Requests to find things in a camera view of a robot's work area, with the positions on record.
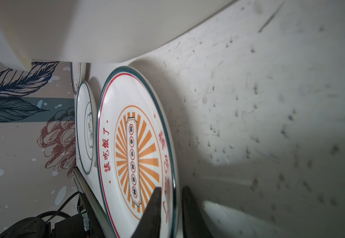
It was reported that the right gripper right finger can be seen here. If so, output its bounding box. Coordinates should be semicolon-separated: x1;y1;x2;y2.
181;186;213;238

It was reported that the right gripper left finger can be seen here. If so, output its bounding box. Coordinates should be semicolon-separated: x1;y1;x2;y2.
132;187;162;238

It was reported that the orange sunburst plate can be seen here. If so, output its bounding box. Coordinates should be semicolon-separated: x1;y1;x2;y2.
96;66;180;238
70;62;87;95

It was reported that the white clover plate black rim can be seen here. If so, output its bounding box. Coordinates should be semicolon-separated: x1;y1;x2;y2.
75;81;97;175

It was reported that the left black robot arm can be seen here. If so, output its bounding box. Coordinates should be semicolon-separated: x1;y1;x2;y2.
0;191;105;238

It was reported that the white plastic bin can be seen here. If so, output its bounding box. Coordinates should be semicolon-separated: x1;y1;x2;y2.
0;1;230;71

